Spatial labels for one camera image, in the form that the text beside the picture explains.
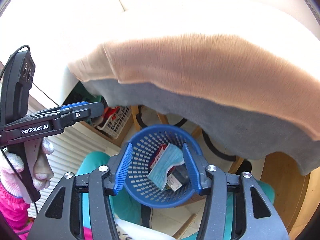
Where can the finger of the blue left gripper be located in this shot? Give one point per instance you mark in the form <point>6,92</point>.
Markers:
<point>76,104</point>

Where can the blue surgical face mask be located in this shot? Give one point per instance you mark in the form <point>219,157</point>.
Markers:
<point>172,156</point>

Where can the blue plastic waste basket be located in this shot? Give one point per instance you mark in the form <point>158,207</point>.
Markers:
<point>145,144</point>

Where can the green white milk carton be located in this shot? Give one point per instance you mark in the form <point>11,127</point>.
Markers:
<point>178,177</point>

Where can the gloved left hand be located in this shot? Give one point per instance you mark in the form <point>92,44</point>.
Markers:
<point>25,169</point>

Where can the beige table blanket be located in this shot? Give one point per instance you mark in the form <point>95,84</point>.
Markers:
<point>244,97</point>

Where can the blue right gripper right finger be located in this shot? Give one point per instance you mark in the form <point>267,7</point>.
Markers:
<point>196,165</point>

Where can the red patterned carton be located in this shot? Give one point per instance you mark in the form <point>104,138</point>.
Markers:
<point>157,156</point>

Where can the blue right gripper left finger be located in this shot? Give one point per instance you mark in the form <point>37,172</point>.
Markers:
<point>119,166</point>

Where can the white plastic crate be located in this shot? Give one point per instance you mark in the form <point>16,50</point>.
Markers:
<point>114,121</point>

